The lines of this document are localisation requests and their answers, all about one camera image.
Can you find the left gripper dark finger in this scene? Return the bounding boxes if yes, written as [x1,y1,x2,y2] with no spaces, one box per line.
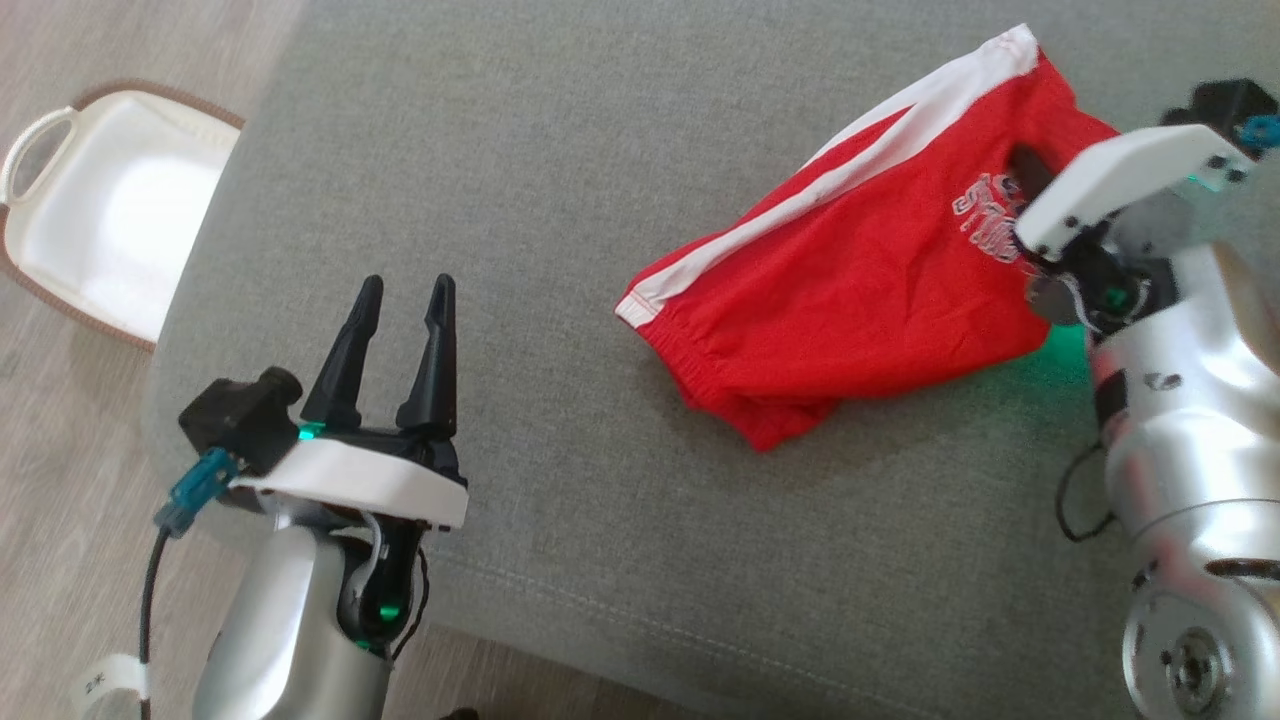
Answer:
[300,275,385,433]
[396,273,459,435]

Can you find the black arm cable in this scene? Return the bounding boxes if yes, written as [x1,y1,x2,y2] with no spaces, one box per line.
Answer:
[1055,440,1117,545]
[138,525,177,720]

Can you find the teal left cable plug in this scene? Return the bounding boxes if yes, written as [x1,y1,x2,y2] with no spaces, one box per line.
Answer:
[155,447,239,539]

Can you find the red shorts with white stripe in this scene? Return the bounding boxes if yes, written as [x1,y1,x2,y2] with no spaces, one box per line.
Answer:
[614,24,1121,453]

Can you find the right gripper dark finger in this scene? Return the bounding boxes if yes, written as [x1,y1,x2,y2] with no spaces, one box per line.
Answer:
[1008,145,1056,201]

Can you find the white left cable label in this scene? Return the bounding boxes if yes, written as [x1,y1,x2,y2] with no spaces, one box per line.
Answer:
[75,655,151,717]

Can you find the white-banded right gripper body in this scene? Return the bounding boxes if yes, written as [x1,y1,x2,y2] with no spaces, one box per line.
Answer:
[1013,122,1259,331]

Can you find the white laundry basket brown rim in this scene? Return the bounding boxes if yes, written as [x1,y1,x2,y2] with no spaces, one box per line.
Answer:
[0,80,246,351]

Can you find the grey fabric sofa seat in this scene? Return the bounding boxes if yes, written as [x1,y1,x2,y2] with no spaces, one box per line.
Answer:
[140,0,1280,720]

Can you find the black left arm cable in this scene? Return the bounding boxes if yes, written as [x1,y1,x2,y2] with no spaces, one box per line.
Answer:
[138,525,177,720]

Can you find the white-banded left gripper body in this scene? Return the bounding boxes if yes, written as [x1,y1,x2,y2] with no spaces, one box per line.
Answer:
[230,428,469,653]

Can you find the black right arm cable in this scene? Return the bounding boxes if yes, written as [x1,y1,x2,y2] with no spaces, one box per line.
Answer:
[1055,440,1117,545]

